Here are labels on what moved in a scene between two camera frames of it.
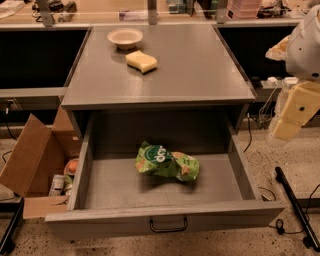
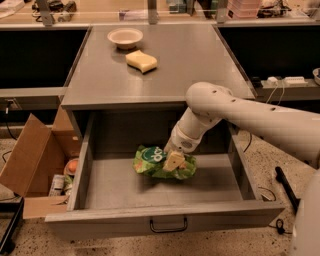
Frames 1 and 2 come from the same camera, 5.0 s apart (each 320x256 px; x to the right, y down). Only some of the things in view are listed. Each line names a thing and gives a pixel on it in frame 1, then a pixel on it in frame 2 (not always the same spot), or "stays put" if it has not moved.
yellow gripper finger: x=302 y=104 → x=184 y=137
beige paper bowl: x=125 y=38 stays put
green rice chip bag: x=158 y=160 stays put
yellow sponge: x=141 y=61 stays put
